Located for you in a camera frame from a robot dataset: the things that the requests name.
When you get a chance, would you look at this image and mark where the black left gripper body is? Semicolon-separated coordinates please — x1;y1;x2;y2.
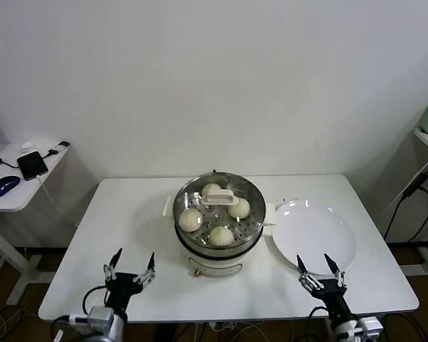
104;271;146;313

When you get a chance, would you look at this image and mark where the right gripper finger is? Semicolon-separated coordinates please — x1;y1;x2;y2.
323;252;347;289
295;254;321;292

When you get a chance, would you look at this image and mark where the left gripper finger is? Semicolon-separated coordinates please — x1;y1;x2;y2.
135;252;157;288
103;248;124;283

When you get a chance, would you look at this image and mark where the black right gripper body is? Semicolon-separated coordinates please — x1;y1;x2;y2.
304;277;355;321

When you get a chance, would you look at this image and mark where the white steamed baozi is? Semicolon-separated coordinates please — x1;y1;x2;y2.
208;226;235;249
227;198;251;219
201;182;223;197
178;209;203;232

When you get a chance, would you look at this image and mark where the glass lid with cream handle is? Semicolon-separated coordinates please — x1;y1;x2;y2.
173;172;268;247

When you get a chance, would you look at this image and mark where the stainless steel steamer basket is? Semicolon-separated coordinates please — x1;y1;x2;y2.
172;172;268;256

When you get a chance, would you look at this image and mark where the white round plate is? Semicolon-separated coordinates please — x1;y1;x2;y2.
270;199;357;275

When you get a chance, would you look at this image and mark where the white side desk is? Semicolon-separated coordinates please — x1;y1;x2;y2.
0;142;71;306

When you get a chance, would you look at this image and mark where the black smartphone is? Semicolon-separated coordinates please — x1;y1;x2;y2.
16;150;49;181

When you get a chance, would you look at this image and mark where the black usb adapter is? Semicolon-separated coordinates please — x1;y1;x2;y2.
46;140;71;157

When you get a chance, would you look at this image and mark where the blue computer mouse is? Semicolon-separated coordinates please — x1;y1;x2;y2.
0;175;21;197

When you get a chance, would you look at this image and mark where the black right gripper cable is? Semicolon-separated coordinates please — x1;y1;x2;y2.
308;305;330;322

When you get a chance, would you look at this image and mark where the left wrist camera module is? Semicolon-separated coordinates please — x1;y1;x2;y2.
69;306;115;327

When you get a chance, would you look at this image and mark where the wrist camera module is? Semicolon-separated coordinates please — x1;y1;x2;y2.
69;306;115;327
356;315;383;336

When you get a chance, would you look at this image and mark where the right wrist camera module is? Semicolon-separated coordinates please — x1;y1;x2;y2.
356;315;383;336

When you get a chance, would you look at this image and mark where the white phone charging cable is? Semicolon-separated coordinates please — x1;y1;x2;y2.
35;174;79;229

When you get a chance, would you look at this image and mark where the black power cable with adapter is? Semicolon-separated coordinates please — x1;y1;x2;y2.
383;170;428;243

